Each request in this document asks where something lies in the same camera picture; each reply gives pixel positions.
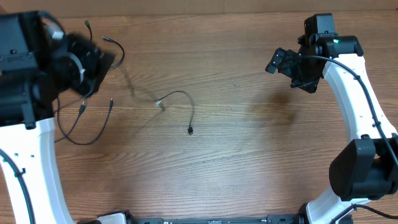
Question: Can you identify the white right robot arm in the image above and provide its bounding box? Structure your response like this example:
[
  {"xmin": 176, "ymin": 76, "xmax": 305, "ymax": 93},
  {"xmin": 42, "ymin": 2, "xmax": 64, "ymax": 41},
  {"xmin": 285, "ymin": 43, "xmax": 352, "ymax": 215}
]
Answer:
[{"xmin": 266, "ymin": 13, "xmax": 397, "ymax": 223}]

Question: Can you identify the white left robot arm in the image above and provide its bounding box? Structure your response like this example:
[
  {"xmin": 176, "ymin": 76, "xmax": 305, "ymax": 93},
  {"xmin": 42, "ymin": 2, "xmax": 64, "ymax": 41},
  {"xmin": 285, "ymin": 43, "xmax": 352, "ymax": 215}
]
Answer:
[{"xmin": 1, "ymin": 11, "xmax": 114, "ymax": 223}]

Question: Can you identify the separated black usb cable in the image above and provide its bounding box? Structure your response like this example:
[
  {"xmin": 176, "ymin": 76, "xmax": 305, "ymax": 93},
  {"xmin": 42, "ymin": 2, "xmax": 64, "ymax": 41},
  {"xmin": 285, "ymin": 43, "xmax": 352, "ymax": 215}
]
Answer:
[{"xmin": 83, "ymin": 19, "xmax": 126, "ymax": 71}]

